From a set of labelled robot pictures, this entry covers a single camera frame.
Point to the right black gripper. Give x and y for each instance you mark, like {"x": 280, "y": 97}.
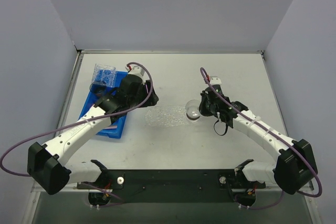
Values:
{"x": 206, "y": 106}

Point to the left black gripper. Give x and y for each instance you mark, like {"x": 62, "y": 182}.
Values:
{"x": 149, "y": 94}

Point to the clear cup brown base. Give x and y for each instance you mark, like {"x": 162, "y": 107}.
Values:
{"x": 192, "y": 110}

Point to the clear textured oval tray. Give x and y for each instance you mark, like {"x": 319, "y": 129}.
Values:
{"x": 167, "y": 116}

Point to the dark tinted cup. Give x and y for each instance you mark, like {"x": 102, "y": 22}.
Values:
{"x": 98, "y": 89}

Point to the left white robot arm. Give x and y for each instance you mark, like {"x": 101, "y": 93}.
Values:
{"x": 48, "y": 162}

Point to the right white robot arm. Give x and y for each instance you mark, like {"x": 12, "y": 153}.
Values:
{"x": 294, "y": 163}

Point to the blue plastic bin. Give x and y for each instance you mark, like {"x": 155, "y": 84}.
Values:
{"x": 109, "y": 105}

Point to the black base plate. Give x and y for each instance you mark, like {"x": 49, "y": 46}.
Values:
{"x": 173, "y": 185}

